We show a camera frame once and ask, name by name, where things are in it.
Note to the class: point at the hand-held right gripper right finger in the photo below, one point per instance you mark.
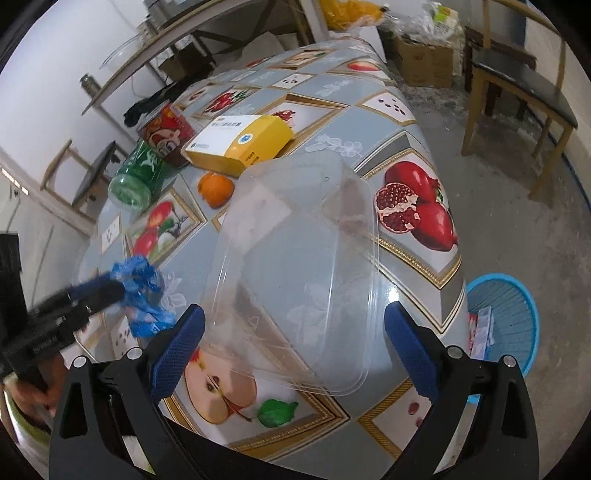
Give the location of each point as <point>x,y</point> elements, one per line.
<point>415,353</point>

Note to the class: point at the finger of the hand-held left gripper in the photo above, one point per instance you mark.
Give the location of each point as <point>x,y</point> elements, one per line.
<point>101,290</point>

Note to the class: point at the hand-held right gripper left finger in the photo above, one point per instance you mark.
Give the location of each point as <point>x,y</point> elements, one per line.
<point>178,344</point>

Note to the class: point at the blue plastic bag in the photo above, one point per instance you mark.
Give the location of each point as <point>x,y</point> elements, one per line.
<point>143,295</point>

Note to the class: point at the clear plastic bag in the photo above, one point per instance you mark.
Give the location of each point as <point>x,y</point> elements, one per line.
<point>482,332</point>

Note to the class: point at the blue plastic basket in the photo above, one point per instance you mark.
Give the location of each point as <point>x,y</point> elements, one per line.
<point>512,314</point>

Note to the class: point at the green plastic bottle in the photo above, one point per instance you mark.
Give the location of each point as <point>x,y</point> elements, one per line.
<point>136,177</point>

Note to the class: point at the clear plastic food container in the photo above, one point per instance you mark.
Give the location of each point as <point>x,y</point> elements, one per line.
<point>295,277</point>

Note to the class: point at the orange fruit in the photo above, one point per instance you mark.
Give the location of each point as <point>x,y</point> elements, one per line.
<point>216,190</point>

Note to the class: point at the red drink can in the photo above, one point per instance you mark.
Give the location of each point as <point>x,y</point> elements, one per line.
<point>168,131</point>

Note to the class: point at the yellow and white box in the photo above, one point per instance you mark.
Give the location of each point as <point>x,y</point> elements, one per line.
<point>240,143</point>

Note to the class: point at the person's left hand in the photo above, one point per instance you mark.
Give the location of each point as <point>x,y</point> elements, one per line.
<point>39,402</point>

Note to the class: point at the wooden chair black seat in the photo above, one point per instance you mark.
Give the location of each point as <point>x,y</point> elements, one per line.
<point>521,87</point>
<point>92,175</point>

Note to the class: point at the black cloth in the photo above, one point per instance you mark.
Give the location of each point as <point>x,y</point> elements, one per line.
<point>147,104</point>

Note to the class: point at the small steel thermos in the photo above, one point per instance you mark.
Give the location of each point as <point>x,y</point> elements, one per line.
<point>87,84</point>

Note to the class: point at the clear glass bowl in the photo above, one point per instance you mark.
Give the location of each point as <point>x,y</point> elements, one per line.
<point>117,50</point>

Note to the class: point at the fruit print tablecloth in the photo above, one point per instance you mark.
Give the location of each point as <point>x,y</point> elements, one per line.
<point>332,115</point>

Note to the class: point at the wooden shelf bench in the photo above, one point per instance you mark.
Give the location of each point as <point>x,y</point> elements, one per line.
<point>194,25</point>

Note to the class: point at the cardboard box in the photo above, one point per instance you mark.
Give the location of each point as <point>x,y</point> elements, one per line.
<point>422,62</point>

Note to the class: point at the dark brown stool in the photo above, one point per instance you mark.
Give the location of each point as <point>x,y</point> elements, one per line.
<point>489,41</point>

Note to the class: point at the white plastic bags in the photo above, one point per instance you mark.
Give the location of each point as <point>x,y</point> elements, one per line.
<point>434,18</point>

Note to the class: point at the orange plastic bag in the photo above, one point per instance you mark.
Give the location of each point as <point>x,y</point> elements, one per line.
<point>348,11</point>

